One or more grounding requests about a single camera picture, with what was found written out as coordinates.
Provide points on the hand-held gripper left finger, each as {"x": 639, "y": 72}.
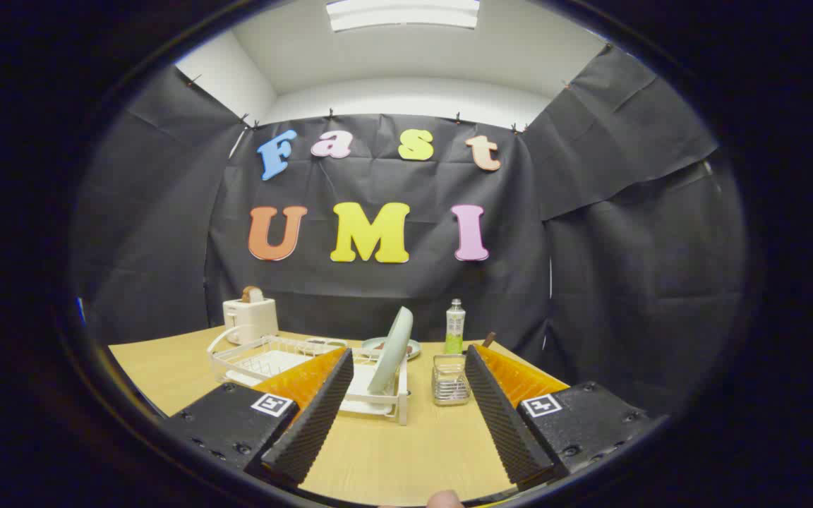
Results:
{"x": 311, "y": 423}

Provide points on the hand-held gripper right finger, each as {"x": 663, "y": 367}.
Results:
{"x": 505, "y": 423}

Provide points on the white dish rack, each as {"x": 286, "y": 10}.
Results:
{"x": 265, "y": 361}

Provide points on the light green plate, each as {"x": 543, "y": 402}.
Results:
{"x": 392, "y": 349}

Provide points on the small white dish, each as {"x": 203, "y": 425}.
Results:
{"x": 325, "y": 343}

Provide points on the green plate with food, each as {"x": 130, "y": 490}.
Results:
{"x": 414, "y": 348}

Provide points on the green label bottle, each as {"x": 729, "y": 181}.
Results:
{"x": 455, "y": 328}

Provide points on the white toaster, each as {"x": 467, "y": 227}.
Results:
{"x": 251, "y": 321}

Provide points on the bread slice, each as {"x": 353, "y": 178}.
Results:
{"x": 251, "y": 294}

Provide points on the black backdrop cloth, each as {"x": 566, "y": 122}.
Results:
{"x": 378, "y": 296}

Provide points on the ceiling light panel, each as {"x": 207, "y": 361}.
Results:
{"x": 403, "y": 14}

